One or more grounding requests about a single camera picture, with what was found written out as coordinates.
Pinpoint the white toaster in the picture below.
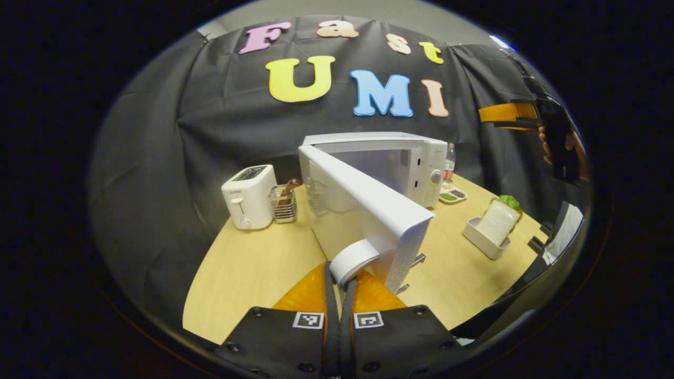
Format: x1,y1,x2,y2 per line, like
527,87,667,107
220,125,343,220
221,164,277,231

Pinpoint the toast sandwich with lettuce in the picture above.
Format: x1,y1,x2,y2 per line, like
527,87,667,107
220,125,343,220
475,195,524,247

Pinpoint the white cloth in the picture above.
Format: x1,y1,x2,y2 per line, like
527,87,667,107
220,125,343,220
542,203,584,265

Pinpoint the plastic bottle with red label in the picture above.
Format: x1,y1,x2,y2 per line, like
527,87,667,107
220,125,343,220
442,143,457,185

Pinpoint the wire utensil basket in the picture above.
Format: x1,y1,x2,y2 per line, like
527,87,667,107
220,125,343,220
269,178,304,224

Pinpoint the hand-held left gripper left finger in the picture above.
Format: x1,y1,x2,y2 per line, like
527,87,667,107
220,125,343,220
213,262,341,379

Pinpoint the white microwave oven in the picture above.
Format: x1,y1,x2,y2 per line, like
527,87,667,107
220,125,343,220
298,132,448,295

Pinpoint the white rectangular tray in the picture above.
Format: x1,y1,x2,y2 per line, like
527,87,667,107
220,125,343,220
463,216,512,261

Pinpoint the white divided dish of beans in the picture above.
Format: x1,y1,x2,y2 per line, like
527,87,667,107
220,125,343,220
438,184,469,204

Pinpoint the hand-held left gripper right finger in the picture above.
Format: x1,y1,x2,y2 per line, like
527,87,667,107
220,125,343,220
340,268,465,379

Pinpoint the black backdrop cloth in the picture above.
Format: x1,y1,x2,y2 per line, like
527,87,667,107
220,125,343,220
88,16,586,330

